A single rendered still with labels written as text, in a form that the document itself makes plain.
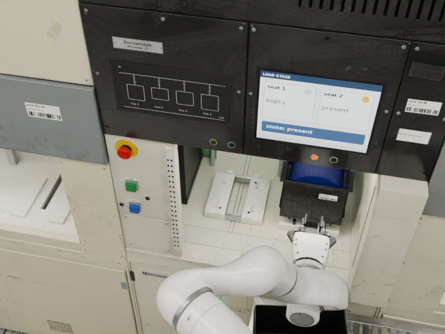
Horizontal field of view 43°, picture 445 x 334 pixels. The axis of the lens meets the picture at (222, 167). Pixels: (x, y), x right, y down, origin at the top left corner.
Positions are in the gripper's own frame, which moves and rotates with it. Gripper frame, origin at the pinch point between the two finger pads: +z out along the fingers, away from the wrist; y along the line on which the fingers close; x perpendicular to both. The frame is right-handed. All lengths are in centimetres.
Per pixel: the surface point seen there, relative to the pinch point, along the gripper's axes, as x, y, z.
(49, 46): 48, -71, 3
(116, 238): -27, -64, 2
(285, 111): 38.2, -11.6, 1.8
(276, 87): 44.8, -14.2, 1.8
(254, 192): -28.7, -21.2, 34.6
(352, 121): 37.8, 4.9, 1.7
